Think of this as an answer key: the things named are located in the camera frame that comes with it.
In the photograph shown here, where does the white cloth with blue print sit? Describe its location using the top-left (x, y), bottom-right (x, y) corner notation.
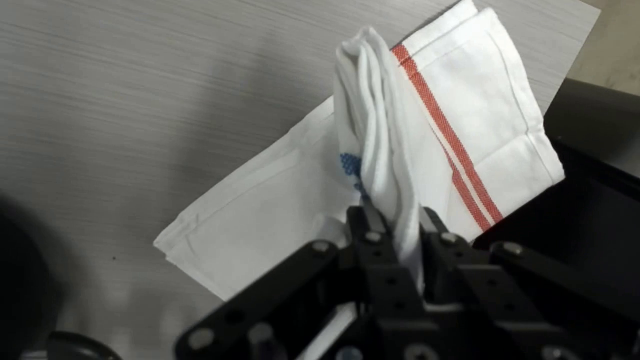
top-left (152, 26), bottom-right (426, 360)

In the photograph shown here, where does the black cooktop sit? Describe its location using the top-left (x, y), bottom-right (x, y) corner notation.
top-left (472, 77), bottom-right (640, 306)

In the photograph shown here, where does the white cloth with red stripes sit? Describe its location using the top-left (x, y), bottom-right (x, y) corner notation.
top-left (390, 0), bottom-right (566, 246)

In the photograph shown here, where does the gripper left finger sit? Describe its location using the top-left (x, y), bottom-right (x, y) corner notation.
top-left (174, 199), bottom-right (427, 360)

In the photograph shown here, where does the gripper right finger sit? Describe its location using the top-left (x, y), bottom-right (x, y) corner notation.
top-left (419, 206), bottom-right (640, 360)

